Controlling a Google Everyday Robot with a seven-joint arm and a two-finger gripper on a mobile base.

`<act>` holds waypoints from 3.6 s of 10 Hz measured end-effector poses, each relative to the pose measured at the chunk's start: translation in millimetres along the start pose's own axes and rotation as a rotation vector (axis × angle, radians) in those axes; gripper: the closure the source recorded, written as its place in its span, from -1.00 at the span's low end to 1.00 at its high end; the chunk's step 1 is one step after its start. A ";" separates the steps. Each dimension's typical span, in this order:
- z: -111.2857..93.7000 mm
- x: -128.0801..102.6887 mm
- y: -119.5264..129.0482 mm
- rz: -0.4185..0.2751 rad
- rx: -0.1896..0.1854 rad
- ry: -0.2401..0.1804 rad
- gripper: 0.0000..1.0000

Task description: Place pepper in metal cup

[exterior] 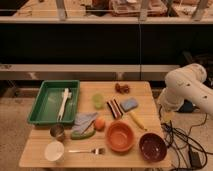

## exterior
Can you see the green toy pepper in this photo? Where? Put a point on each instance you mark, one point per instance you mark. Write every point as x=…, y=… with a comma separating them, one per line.
x=77, y=136

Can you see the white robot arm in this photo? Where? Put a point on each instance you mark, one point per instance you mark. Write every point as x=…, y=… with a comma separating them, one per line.
x=187, y=83

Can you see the small metal cup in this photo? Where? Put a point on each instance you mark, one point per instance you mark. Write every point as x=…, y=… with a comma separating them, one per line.
x=57, y=132

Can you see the white plastic cup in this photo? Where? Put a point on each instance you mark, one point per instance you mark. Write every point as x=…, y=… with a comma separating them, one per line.
x=54, y=151

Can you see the light green toy fruit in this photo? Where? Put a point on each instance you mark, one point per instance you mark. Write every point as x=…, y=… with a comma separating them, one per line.
x=98, y=101

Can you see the brown toy food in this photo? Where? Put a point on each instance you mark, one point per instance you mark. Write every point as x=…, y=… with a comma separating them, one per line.
x=122, y=88

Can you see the striped dark block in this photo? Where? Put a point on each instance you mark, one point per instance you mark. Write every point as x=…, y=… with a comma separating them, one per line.
x=115, y=109

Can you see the blue sponge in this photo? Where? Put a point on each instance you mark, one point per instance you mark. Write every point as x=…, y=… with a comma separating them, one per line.
x=129, y=104

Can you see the yellow toy corn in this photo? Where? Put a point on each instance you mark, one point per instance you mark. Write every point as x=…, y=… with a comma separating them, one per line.
x=137, y=120

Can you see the orange toy fruit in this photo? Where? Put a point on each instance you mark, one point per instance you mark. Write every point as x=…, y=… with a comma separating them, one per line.
x=99, y=124

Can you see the white plastic utensil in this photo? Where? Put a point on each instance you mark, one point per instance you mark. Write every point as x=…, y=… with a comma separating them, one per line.
x=66, y=94

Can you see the blue grey cloth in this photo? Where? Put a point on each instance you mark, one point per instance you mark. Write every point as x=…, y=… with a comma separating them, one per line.
x=83, y=121

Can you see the green plastic tray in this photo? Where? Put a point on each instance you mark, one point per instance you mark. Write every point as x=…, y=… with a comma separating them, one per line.
x=48, y=102

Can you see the orange plastic bowl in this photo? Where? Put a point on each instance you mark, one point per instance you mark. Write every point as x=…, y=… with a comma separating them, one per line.
x=119, y=137

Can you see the silver metal fork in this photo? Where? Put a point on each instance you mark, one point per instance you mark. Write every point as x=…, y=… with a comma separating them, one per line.
x=96, y=151

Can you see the dark red bowl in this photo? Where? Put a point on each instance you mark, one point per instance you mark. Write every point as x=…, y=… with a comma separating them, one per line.
x=152, y=147

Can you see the black power adapter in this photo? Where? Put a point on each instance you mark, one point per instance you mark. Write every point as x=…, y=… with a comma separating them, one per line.
x=194, y=159

